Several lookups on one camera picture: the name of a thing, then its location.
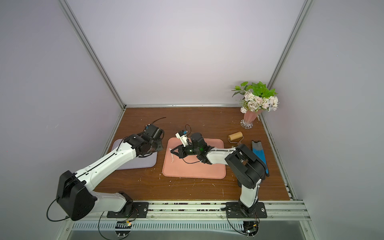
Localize pink silicone mat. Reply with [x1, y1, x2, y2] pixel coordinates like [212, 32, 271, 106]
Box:
[162, 138, 226, 180]

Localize wooden rolling pin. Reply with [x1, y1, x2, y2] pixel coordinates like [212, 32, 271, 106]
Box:
[228, 132, 244, 144]

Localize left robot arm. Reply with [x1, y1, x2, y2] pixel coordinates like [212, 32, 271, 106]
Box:
[56, 124, 164, 221]

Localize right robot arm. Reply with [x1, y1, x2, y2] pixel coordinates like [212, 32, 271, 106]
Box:
[170, 131, 269, 209]

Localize purple silicone mat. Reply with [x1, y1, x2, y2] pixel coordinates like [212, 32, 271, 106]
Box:
[111, 139, 157, 170]

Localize blue work glove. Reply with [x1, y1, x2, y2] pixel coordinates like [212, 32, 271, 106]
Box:
[252, 141, 270, 177]

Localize pink glass vase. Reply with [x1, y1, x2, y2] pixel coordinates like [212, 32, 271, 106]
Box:
[241, 110, 263, 130]

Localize artificial flower bouquet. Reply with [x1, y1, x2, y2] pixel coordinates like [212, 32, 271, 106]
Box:
[232, 82, 279, 114]

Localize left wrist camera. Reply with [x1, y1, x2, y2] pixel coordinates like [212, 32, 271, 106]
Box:
[144, 124, 152, 133]

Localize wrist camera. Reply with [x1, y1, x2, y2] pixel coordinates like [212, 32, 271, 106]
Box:
[176, 130, 190, 147]
[144, 124, 152, 133]

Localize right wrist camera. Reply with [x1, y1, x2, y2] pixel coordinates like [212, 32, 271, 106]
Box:
[176, 130, 190, 147]

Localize aluminium frame rail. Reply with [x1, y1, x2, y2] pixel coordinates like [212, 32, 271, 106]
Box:
[64, 200, 311, 222]

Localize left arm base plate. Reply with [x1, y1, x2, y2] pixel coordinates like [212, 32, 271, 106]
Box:
[107, 202, 149, 219]

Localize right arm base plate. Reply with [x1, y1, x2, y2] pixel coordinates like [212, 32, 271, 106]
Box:
[221, 202, 268, 219]

